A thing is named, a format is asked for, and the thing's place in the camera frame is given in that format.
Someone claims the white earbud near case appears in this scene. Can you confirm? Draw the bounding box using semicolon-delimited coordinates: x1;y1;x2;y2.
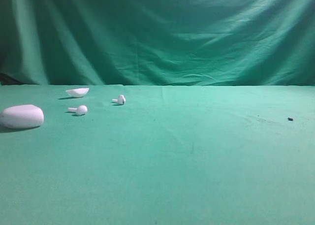
67;105;88;116

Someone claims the white earbud case body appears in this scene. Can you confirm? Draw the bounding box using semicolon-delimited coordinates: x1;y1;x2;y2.
0;104;44;129

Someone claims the white earbud case lid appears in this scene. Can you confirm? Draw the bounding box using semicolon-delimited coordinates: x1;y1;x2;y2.
65;88;89;98

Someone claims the green backdrop cloth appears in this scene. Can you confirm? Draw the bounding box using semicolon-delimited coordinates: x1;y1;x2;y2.
0;0;315;86

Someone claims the white earbud with dark tip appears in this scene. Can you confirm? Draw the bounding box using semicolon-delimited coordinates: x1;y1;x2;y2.
112;95;126;105

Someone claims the green table cloth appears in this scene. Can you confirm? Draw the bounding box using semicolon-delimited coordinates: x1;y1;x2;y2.
0;85;315;225

